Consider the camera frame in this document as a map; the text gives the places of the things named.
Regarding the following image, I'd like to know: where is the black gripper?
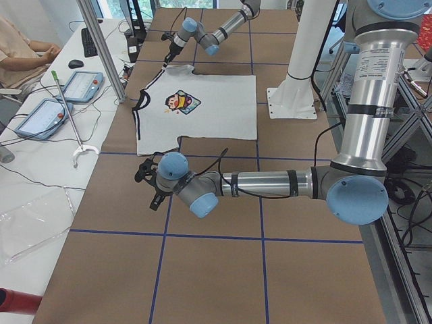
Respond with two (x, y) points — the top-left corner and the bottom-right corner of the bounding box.
(163, 36), (183, 67)
(147, 173), (173, 209)

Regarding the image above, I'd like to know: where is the seated person in pink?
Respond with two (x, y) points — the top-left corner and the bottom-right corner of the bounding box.
(1, 17), (61, 101)

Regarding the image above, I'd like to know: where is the near blue teach pendant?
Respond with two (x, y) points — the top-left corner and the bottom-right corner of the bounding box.
(14, 99), (68, 140)

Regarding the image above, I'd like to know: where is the black computer mouse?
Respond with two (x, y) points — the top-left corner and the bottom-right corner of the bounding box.
(68, 59), (84, 69)

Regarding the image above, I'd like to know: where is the red cylinder object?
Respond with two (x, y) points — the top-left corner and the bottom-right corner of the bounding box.
(1, 288), (43, 315)

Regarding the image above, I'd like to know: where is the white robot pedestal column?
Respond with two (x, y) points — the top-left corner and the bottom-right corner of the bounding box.
(267, 0), (338, 119)

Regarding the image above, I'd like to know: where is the aluminium side frame rack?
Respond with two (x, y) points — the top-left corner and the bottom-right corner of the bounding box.
(323, 43), (432, 324)

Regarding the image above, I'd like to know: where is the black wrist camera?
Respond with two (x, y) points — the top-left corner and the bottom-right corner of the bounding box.
(161, 32), (173, 41)
(134, 155), (158, 185)

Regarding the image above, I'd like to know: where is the black monitor stand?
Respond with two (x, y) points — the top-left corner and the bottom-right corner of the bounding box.
(126, 0), (147, 43)

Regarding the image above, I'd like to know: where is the black power adapter box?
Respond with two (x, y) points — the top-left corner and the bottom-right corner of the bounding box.
(127, 36), (140, 63)

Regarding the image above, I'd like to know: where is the blue teach pendant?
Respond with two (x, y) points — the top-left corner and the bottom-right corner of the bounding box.
(14, 99), (68, 140)
(62, 71), (104, 103)

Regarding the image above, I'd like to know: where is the far blue teach pendant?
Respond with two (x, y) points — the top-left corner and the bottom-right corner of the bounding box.
(62, 71), (104, 103)

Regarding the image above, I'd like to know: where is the clear plastic bag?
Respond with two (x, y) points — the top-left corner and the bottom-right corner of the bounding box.
(1, 188), (75, 267)

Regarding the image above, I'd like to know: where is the black keyboard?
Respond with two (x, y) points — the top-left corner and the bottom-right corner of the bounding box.
(81, 28), (98, 57)

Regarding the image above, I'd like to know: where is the aluminium frame post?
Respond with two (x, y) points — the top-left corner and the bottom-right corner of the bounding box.
(76, 0), (126, 103)

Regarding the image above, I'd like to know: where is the metal reacher grabber stick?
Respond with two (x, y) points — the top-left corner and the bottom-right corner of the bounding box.
(51, 70), (100, 169)

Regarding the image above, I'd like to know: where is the grey cartoon print t-shirt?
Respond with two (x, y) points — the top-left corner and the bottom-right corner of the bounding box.
(132, 65), (257, 155)

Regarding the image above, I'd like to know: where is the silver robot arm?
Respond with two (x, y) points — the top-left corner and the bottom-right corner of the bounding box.
(161, 0), (261, 69)
(149, 1), (431, 225)

